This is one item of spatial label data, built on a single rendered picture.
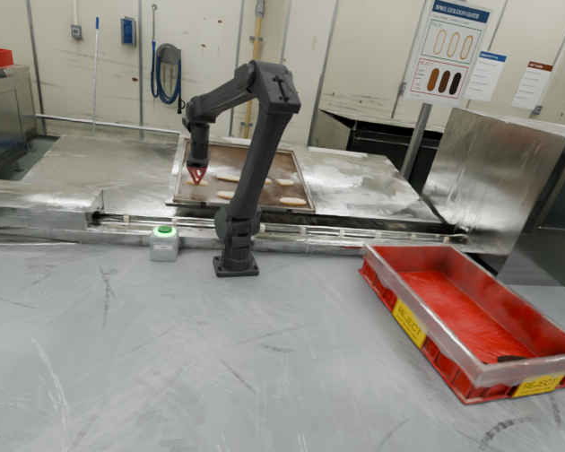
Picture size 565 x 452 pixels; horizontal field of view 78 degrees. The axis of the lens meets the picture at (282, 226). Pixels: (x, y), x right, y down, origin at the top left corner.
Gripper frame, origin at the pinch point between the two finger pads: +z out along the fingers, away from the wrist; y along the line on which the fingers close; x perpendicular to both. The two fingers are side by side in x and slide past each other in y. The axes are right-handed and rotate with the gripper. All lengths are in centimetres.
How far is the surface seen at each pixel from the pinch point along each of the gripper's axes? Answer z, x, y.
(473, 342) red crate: 2, 77, 54
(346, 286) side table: 6, 49, 36
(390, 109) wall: 62, 196, -380
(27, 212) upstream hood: 0.2, -38.4, 30.6
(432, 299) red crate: 5, 74, 38
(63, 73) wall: 74, -209, -322
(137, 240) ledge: 6.9, -11.6, 28.0
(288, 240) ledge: 5.0, 32.2, 20.7
